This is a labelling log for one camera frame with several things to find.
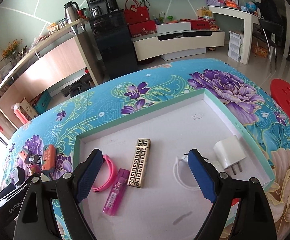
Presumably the teal storage crate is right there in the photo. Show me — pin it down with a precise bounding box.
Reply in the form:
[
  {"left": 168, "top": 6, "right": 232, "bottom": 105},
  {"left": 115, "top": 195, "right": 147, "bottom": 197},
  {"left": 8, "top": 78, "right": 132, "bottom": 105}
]
[{"left": 33, "top": 90, "right": 51, "bottom": 115}]

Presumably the red handbag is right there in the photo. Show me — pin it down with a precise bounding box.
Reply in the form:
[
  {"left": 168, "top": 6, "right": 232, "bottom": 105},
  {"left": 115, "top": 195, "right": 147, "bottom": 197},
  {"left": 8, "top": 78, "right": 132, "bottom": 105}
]
[{"left": 124, "top": 0, "right": 150, "bottom": 25}]

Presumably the floral blanket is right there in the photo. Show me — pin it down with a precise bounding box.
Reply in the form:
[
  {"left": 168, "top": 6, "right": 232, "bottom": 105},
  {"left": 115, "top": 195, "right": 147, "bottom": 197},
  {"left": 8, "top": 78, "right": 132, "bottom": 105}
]
[{"left": 2, "top": 59, "right": 290, "bottom": 239}]

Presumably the black coffee machine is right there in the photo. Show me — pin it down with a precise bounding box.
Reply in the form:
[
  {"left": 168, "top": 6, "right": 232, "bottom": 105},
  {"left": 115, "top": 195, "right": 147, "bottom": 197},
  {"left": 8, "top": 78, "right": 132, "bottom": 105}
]
[{"left": 86, "top": 0, "right": 120, "bottom": 18}]

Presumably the black bag on floor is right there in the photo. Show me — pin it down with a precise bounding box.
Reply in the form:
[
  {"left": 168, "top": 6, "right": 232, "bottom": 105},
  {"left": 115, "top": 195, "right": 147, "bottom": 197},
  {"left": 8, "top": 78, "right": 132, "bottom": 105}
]
[{"left": 61, "top": 74, "right": 95, "bottom": 98}]

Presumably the black chair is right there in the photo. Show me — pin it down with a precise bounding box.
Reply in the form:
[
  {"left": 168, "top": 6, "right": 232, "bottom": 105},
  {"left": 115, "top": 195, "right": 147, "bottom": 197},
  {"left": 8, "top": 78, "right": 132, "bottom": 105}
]
[{"left": 252, "top": 18, "right": 284, "bottom": 73}]

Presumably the steel thermos jug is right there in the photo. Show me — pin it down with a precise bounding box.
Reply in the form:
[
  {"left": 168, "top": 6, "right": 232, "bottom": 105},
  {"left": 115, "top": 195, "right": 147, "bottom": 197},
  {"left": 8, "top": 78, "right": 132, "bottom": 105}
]
[{"left": 64, "top": 1, "right": 80, "bottom": 24}]

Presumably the red plastic stool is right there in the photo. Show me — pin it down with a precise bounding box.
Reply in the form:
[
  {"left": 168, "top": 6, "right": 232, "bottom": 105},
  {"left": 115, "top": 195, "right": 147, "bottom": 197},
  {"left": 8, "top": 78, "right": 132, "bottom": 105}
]
[{"left": 270, "top": 79, "right": 290, "bottom": 120}]

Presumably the white tv stand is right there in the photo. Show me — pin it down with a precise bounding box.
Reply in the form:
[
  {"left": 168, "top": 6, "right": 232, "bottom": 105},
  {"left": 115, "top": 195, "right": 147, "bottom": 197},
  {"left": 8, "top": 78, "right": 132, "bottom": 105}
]
[{"left": 132, "top": 30, "right": 225, "bottom": 61}]

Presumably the pink translucent lighter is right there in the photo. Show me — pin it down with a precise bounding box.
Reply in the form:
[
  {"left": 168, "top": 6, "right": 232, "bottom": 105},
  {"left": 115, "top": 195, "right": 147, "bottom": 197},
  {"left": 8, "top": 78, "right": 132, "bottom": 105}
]
[{"left": 103, "top": 168, "right": 130, "bottom": 216}]

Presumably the wooden curved desk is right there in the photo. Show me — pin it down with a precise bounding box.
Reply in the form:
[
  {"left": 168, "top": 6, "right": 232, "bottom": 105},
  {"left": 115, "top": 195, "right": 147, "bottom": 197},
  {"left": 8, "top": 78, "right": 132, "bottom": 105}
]
[{"left": 0, "top": 19, "right": 104, "bottom": 129}]

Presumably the white power adapter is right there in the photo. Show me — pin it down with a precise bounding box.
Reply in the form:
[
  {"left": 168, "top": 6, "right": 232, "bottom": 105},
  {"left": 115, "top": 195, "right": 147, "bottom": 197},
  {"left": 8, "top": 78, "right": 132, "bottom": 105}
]
[{"left": 213, "top": 135, "right": 246, "bottom": 176}]

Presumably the white shallow tray box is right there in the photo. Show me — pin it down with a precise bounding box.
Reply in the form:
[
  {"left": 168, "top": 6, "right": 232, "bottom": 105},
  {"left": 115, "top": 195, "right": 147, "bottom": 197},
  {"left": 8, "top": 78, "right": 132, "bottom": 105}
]
[{"left": 79, "top": 89, "right": 275, "bottom": 239}]

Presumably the black cabinet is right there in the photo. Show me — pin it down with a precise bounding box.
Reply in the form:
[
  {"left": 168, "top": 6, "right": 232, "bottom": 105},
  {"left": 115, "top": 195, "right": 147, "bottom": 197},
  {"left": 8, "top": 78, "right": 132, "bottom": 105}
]
[{"left": 89, "top": 10, "right": 138, "bottom": 79}]

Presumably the gold patterned lighter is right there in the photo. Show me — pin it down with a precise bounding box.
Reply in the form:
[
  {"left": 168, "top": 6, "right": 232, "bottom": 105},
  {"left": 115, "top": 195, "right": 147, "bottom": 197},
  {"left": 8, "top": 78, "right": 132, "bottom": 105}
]
[{"left": 127, "top": 138, "right": 151, "bottom": 188}]

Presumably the white side desk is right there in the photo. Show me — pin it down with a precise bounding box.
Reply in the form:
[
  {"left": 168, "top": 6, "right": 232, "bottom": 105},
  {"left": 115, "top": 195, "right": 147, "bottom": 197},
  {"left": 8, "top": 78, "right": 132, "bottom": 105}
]
[{"left": 208, "top": 5, "right": 261, "bottom": 64}]

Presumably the black toy car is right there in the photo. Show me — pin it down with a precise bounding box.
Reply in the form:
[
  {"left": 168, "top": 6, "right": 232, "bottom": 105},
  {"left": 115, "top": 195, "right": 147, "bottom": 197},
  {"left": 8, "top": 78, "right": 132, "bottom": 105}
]
[{"left": 18, "top": 148, "right": 41, "bottom": 165}]

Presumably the pink bracelet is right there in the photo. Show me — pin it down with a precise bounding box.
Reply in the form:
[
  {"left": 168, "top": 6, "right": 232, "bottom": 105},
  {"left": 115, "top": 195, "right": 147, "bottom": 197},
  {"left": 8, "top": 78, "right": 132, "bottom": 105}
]
[{"left": 92, "top": 154, "right": 118, "bottom": 193}]

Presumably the pink toy dog figure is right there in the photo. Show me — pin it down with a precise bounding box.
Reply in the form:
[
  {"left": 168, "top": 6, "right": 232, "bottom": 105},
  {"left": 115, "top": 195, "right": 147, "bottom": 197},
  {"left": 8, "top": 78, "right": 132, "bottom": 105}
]
[{"left": 29, "top": 165, "right": 41, "bottom": 175}]

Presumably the red gift bag on floor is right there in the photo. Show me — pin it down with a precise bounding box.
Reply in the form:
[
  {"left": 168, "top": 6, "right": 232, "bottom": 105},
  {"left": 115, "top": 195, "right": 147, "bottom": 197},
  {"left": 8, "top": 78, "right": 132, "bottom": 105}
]
[{"left": 11, "top": 98, "right": 38, "bottom": 125}]

